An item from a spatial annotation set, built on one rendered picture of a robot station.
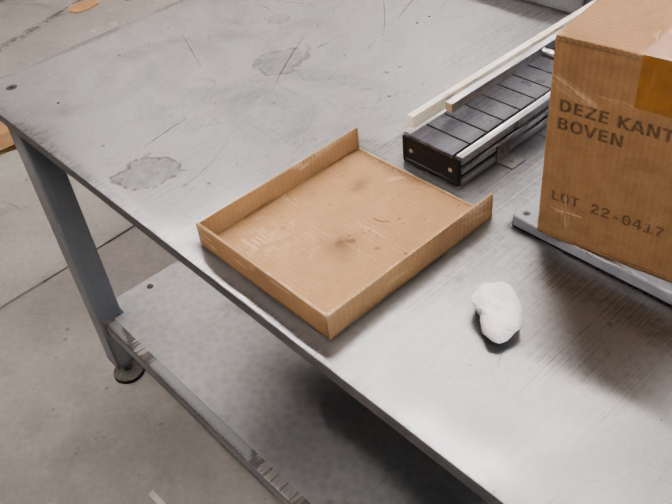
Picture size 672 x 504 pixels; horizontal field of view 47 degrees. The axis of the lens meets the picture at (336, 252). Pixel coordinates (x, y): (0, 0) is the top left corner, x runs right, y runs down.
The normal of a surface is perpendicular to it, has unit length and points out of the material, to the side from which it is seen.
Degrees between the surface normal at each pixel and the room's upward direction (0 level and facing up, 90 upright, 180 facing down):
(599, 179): 90
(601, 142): 90
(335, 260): 0
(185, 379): 0
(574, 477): 0
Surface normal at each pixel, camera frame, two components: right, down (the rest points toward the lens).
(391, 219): -0.10, -0.75
